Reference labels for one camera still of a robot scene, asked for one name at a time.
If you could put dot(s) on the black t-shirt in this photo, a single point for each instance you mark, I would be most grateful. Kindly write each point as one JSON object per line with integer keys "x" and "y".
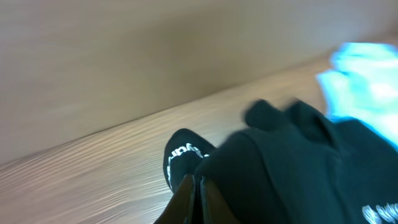
{"x": 291, "y": 166}

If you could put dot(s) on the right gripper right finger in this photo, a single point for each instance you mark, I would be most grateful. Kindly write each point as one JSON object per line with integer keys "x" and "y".
{"x": 215, "y": 210}

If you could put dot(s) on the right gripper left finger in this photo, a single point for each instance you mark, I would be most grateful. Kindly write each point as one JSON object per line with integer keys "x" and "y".
{"x": 180, "y": 208}

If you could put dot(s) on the light blue shirt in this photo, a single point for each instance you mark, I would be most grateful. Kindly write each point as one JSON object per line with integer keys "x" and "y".
{"x": 362, "y": 84}

